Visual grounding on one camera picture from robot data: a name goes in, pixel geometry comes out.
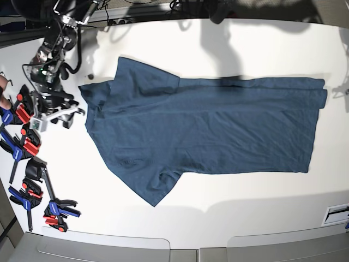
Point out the grey chair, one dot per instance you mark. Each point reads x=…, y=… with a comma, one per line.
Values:
x=51, y=245
x=319, y=244

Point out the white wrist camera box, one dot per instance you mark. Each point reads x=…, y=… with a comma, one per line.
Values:
x=38, y=124

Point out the top blue red bar clamp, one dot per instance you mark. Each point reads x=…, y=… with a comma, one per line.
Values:
x=21, y=112

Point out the left grey chair back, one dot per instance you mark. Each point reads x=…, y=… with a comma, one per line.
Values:
x=51, y=245

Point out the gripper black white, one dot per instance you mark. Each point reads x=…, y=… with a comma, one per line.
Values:
x=56, y=106

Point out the blue red bar clamp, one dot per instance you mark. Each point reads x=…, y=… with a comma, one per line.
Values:
x=25, y=148
x=57, y=210
x=21, y=112
x=28, y=197

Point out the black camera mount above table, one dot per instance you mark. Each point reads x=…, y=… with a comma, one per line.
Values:
x=219, y=10

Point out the right grey chair back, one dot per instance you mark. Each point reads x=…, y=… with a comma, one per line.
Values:
x=319, y=244

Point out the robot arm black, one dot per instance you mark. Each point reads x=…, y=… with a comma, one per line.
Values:
x=58, y=57

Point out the dark blue T-shirt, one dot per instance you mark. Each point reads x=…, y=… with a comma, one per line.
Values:
x=150, y=126

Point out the white label card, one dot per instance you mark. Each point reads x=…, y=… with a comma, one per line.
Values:
x=336, y=215

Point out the person hand at edge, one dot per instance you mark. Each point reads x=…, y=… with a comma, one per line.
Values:
x=5, y=104

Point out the small metal hex key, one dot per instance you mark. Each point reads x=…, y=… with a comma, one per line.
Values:
x=6, y=77

